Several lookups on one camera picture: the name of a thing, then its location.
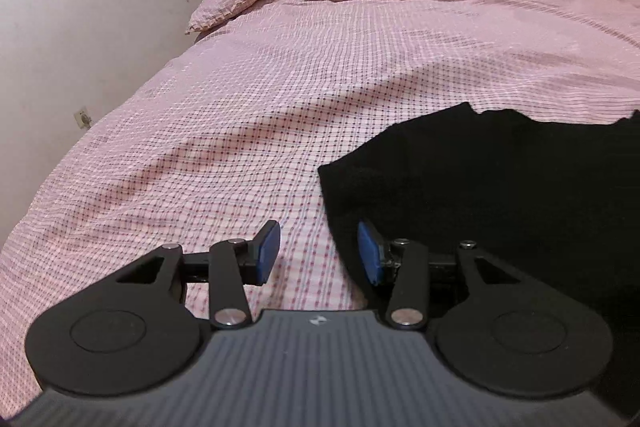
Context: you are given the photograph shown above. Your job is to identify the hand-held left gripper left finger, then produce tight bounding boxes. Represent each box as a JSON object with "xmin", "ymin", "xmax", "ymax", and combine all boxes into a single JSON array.
[{"xmin": 114, "ymin": 220, "xmax": 282, "ymax": 332}]

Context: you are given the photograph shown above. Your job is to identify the black button cardigan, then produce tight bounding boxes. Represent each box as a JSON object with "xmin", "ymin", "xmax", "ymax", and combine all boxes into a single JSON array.
[{"xmin": 317, "ymin": 102, "xmax": 640, "ymax": 413}]

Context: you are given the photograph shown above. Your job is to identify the pink checked bedspread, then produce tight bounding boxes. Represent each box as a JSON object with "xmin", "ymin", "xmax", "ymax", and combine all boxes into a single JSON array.
[{"xmin": 0, "ymin": 0, "xmax": 640, "ymax": 423}]

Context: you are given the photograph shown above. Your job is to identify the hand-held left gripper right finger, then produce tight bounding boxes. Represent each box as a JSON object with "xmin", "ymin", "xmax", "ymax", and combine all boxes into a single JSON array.
[{"xmin": 356, "ymin": 219, "xmax": 522, "ymax": 332}]

